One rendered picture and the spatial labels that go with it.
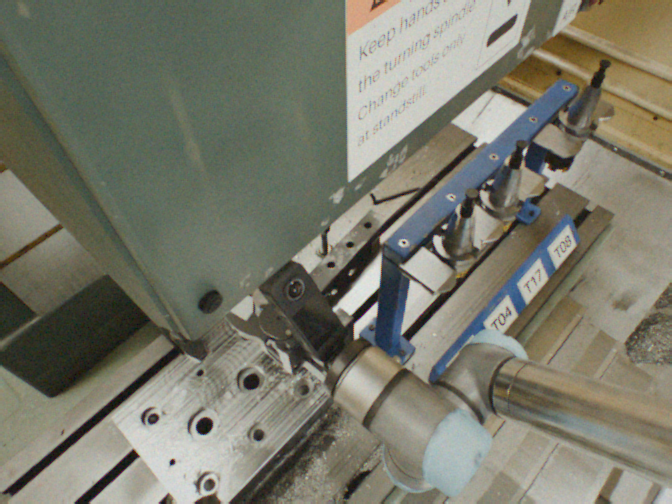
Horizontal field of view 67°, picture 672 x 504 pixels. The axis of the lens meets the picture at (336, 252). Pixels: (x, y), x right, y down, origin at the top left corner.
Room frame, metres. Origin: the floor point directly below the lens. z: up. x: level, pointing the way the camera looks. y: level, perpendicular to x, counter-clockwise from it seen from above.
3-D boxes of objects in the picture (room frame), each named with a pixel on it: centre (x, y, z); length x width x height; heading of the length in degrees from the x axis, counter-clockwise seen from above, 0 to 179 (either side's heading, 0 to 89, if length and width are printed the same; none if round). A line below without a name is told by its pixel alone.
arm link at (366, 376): (0.19, -0.03, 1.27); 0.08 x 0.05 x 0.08; 137
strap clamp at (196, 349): (0.39, 0.28, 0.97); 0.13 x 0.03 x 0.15; 44
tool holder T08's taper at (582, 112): (0.62, -0.40, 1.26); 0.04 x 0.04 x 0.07
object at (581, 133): (0.62, -0.40, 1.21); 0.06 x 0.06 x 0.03
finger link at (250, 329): (0.26, 0.09, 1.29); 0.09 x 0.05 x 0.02; 61
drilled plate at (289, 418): (0.27, 0.19, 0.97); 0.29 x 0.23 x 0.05; 134
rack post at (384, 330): (0.39, -0.09, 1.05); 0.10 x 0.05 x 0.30; 44
